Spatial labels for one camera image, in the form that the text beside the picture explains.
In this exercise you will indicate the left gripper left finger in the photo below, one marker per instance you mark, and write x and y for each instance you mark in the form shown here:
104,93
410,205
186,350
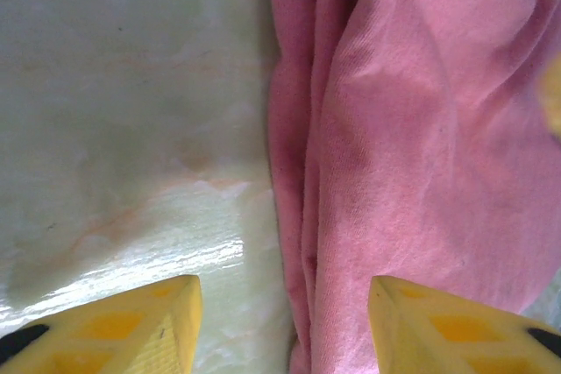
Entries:
114,334

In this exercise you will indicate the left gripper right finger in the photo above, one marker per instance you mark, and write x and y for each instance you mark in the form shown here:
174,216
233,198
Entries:
451,334

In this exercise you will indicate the pink t-shirt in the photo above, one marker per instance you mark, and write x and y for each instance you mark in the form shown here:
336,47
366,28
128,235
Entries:
416,129

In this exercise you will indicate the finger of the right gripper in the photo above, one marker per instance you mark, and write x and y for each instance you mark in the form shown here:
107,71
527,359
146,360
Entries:
552,98

